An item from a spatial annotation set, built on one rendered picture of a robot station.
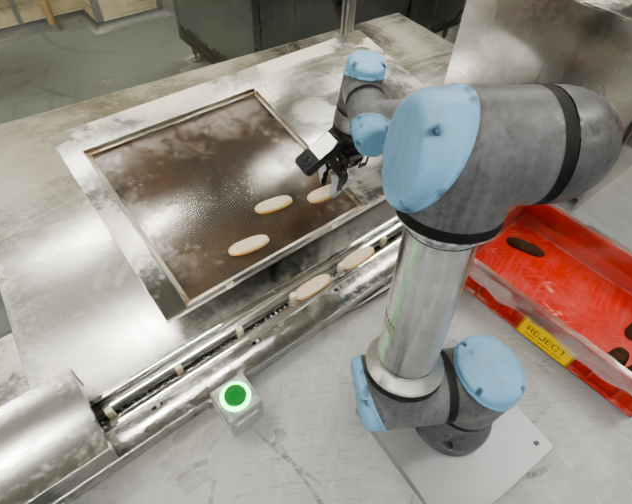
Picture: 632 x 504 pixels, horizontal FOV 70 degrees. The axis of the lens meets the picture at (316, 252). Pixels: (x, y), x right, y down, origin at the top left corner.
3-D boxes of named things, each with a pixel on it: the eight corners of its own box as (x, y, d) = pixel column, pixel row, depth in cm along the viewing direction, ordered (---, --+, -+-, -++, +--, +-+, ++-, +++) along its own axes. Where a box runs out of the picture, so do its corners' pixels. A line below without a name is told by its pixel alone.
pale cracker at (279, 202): (258, 217, 109) (258, 214, 108) (251, 206, 111) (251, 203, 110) (295, 204, 113) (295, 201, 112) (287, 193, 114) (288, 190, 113)
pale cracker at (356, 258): (347, 273, 107) (347, 270, 106) (337, 262, 108) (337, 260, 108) (378, 253, 111) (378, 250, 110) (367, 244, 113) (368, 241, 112)
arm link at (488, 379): (511, 427, 76) (549, 399, 65) (434, 435, 74) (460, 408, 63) (486, 360, 83) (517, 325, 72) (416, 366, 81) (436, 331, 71)
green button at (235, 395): (232, 413, 81) (231, 409, 79) (220, 395, 83) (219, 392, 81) (251, 399, 82) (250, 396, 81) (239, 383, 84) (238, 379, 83)
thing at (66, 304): (162, 546, 142) (56, 482, 79) (60, 290, 201) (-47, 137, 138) (530, 289, 211) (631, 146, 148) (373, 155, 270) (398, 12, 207)
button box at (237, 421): (233, 446, 87) (226, 426, 78) (212, 413, 91) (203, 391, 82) (268, 420, 90) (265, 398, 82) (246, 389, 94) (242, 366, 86)
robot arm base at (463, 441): (505, 430, 85) (528, 413, 77) (443, 472, 80) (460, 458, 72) (454, 363, 93) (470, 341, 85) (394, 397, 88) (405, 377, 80)
